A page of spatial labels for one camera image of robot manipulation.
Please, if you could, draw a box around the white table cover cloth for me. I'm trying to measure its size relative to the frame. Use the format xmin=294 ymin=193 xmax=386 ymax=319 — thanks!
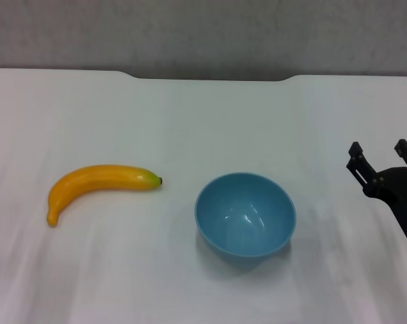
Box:
xmin=0 ymin=68 xmax=407 ymax=324

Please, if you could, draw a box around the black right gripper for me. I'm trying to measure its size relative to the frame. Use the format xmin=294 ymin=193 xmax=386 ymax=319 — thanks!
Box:
xmin=346 ymin=138 xmax=407 ymax=243

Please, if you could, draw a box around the yellow plastic banana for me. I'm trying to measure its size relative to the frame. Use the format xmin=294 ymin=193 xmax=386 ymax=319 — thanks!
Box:
xmin=47 ymin=164 xmax=164 ymax=228

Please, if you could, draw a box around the blue plastic bowl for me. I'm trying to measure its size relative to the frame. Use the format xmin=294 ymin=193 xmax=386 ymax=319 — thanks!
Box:
xmin=194 ymin=172 xmax=297 ymax=263

